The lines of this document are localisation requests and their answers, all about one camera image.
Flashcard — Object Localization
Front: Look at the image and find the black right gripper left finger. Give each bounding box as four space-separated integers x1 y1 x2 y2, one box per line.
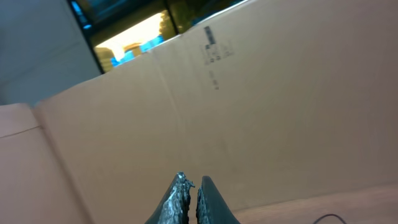
145 172 194 224

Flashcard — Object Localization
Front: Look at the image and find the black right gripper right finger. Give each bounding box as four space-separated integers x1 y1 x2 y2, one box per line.
196 175 240 224

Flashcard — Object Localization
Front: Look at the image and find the black USB charging cable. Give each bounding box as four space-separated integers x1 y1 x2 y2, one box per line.
312 213 348 224

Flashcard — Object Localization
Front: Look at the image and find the cardboard backdrop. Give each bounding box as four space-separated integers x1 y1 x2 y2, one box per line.
1 1 397 223

